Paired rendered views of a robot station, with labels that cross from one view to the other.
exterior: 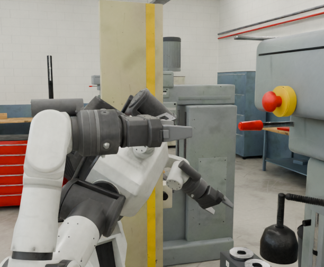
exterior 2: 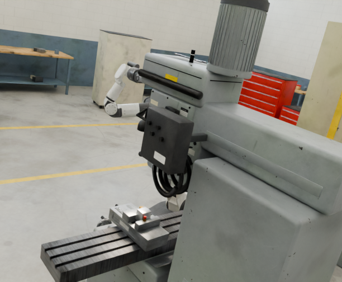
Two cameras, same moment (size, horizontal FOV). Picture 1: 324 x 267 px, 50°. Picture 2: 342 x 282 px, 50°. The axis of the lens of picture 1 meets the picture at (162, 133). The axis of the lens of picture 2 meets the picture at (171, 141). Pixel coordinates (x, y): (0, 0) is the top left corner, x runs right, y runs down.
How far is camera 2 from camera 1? 2.11 m
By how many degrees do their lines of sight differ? 64
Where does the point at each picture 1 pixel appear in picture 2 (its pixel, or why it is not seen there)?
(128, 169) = not seen: hidden behind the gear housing
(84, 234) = (132, 106)
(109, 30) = (327, 45)
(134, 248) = not seen: hidden behind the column
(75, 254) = (123, 108)
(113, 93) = (314, 92)
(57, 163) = (117, 77)
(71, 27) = not seen: outside the picture
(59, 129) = (122, 69)
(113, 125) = (132, 72)
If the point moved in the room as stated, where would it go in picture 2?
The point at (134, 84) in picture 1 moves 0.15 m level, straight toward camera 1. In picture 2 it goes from (331, 90) to (318, 88)
